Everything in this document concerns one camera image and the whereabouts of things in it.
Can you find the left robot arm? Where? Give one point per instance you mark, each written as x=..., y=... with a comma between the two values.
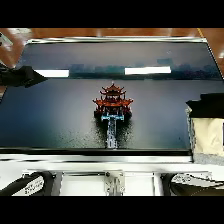
x=30, y=185

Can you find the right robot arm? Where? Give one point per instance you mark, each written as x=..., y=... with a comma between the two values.
x=190, y=180

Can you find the grey garment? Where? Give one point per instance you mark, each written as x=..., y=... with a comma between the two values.
x=206, y=159

